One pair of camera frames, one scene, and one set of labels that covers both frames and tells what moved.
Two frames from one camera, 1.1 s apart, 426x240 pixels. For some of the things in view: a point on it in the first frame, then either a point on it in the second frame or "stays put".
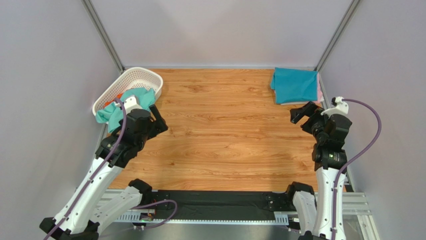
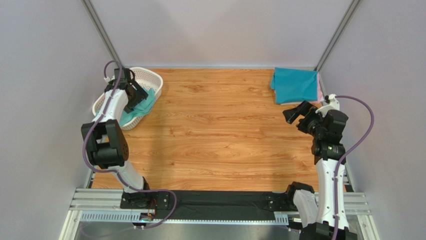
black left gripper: x=158 y=125 → x=140 y=96
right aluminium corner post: x=337 y=35 stays put
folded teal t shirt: x=292 y=85 stays put
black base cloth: x=217 y=205 stays put
